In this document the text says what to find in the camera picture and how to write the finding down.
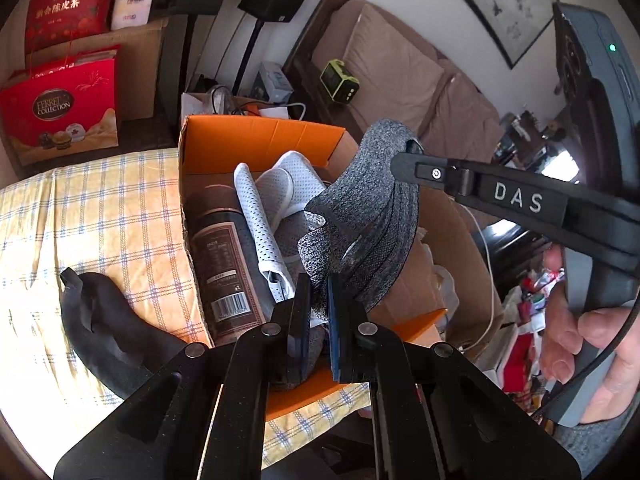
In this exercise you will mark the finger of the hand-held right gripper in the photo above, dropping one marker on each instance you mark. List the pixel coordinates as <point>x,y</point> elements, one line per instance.
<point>420,170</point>

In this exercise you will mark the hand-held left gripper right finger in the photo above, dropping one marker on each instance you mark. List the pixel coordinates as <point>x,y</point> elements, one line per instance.
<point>336,330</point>

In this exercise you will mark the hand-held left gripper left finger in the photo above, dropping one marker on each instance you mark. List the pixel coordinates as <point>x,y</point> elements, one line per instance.
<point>301,325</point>

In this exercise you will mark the grey knit sock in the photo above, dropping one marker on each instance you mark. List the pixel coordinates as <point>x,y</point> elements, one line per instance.
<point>370,170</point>
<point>285,240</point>

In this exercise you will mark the white mesh cloth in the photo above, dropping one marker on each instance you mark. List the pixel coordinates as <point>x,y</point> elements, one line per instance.
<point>260,220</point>

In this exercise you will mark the orange cardboard box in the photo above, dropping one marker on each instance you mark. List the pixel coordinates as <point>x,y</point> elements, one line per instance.
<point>260,135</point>

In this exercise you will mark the person's right forearm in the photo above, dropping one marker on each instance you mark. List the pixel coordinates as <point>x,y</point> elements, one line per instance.
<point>595,450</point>

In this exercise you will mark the person's right hand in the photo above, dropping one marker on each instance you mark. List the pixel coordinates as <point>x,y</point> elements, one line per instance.
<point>557,330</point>

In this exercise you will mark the beige sofa cushion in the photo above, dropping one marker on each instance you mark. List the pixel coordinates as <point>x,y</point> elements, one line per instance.
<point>390,65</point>
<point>465,110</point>

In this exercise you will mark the green black portable device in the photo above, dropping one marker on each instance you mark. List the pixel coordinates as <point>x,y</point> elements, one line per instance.
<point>339,82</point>

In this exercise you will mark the wooden sofa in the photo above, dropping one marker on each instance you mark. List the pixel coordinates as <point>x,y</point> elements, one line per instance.
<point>320,25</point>

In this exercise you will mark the black cloth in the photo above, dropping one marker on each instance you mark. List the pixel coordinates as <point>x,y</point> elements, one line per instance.
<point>110,320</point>

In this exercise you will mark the yellow checked blanket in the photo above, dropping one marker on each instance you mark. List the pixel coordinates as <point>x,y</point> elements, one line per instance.
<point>100,210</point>

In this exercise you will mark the white paper bag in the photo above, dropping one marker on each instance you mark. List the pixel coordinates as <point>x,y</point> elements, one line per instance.
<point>195,105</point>

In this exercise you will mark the brown cardboard box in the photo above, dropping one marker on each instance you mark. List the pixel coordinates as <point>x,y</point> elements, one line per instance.
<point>140,70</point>

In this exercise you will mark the red gift bag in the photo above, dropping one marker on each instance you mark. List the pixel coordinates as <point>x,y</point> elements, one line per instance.
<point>60,105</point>

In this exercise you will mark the red gift box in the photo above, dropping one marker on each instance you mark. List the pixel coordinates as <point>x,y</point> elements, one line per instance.
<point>70,0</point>

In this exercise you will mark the framed wall painting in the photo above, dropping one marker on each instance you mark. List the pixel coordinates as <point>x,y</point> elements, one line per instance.
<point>500,0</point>

